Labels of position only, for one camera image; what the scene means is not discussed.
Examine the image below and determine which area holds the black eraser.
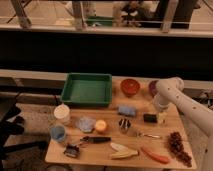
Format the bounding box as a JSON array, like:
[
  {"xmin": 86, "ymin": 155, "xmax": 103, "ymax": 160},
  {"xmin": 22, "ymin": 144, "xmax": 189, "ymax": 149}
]
[{"xmin": 143, "ymin": 114, "xmax": 157, "ymax": 123}]

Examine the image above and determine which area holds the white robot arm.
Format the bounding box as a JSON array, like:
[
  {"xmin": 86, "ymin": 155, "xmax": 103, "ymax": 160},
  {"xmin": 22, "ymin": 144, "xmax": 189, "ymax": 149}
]
[{"xmin": 153, "ymin": 77, "xmax": 213, "ymax": 171}]

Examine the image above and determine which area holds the dark grape bunch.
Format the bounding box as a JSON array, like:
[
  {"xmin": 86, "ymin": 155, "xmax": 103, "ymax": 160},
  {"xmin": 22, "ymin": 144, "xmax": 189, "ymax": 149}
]
[{"xmin": 168, "ymin": 132, "xmax": 192, "ymax": 167}]

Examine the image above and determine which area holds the metal spoon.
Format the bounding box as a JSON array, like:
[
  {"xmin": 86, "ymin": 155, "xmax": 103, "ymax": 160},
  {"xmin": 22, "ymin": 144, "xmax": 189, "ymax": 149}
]
[{"xmin": 134, "ymin": 132, "xmax": 162, "ymax": 139}]

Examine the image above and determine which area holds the purple bowl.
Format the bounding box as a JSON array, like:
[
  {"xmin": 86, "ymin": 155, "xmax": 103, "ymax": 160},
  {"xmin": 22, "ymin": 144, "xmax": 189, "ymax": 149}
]
[{"xmin": 148, "ymin": 80, "xmax": 158, "ymax": 97}]

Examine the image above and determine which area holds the blue sponge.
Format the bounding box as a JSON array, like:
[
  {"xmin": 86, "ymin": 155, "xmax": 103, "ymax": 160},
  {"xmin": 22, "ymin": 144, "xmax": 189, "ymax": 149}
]
[{"xmin": 118, "ymin": 105, "xmax": 136, "ymax": 117}]

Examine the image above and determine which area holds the orange carrot toy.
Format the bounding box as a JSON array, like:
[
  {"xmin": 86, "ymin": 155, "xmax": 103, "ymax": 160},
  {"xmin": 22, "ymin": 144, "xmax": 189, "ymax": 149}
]
[{"xmin": 141, "ymin": 147, "xmax": 170, "ymax": 164}]

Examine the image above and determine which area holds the red bowl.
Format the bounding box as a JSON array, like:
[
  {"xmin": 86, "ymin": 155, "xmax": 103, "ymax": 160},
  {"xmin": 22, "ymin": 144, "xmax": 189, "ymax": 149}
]
[{"xmin": 120, "ymin": 79, "xmax": 140, "ymax": 97}]

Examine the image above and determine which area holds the orange ball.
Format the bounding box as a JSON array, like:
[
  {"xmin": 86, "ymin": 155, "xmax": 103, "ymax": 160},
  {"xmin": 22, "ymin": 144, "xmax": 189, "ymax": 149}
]
[{"xmin": 95, "ymin": 120, "xmax": 107, "ymax": 133}]

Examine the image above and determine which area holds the crumpled clear plastic bag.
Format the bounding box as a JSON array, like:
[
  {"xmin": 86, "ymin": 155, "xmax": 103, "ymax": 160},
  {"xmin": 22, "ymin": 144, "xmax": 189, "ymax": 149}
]
[{"xmin": 76, "ymin": 117, "xmax": 95, "ymax": 133}]

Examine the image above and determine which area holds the green plastic tray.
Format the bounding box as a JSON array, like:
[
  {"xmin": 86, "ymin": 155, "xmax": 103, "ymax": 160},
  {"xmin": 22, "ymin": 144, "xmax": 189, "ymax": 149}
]
[{"xmin": 61, "ymin": 73, "xmax": 112, "ymax": 107}]

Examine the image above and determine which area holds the black binder clip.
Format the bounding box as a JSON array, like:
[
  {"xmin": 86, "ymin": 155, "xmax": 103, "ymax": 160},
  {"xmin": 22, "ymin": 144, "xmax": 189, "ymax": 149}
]
[{"xmin": 64, "ymin": 145, "xmax": 80, "ymax": 158}]

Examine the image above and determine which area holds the white cup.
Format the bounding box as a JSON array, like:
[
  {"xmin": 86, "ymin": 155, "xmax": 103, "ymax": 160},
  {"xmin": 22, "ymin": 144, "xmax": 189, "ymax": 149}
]
[{"xmin": 53, "ymin": 104, "xmax": 70, "ymax": 125}]

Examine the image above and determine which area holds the blue cup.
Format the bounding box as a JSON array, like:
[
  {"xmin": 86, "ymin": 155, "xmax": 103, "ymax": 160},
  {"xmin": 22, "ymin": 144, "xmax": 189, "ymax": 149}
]
[{"xmin": 50, "ymin": 125, "xmax": 66, "ymax": 143}]

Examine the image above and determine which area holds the black office chair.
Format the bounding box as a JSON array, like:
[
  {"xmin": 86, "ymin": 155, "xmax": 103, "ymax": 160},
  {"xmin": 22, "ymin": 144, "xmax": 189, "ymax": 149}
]
[{"xmin": 0, "ymin": 103, "xmax": 47, "ymax": 171}]

